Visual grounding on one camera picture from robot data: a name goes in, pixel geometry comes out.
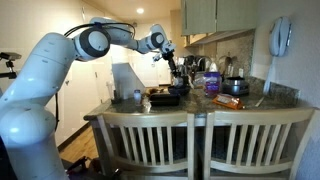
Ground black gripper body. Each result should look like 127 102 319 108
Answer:
162 51 177 77

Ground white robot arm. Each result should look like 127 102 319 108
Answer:
0 17 175 180

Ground black bowl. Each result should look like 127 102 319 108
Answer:
168 86 191 96

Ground kitchen sink faucet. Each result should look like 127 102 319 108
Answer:
197 56 211 72

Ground black rectangular tray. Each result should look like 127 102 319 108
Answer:
149 93 180 106

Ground green upper cabinets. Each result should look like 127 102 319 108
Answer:
181 0 258 35

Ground purple lidded container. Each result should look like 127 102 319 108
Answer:
204 72 221 97

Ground orange snack package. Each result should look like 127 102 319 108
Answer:
212 94 243 110

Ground silver black cooking pot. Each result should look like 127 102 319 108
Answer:
222 76 249 96

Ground left wooden chair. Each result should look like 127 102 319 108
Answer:
98 111 195 180

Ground wooden chair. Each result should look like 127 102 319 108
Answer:
203 107 319 180
98 111 195 180

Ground right wooden chair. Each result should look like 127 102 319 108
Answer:
203 107 319 180

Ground white wall telephone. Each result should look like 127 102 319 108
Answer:
263 16 291 95

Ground camera on tripod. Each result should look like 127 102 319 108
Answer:
0 52 21 79

